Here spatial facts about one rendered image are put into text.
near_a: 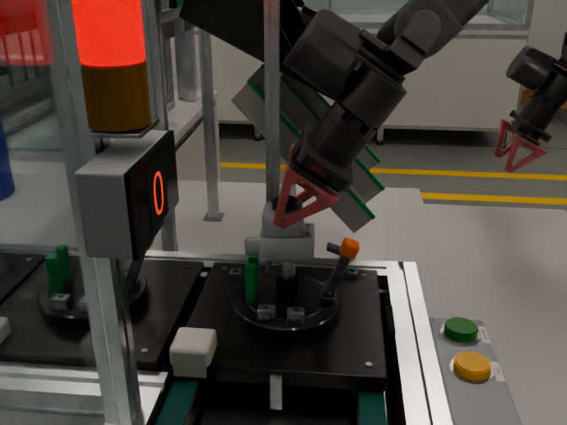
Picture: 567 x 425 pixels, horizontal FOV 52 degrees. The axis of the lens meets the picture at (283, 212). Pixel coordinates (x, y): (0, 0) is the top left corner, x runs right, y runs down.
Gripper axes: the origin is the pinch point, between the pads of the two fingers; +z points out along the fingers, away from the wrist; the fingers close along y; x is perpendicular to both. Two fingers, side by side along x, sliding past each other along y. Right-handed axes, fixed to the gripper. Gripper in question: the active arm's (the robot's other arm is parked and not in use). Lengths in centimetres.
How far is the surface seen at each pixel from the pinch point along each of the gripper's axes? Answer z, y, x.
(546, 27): -118, -844, 299
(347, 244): -1.4, 1.1, 8.3
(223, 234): 30, -44, 1
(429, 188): 53, -301, 123
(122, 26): -13.7, 20.4, -21.3
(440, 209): 4, -61, 40
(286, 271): 5.9, 1.0, 4.5
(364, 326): 5.7, 2.9, 16.0
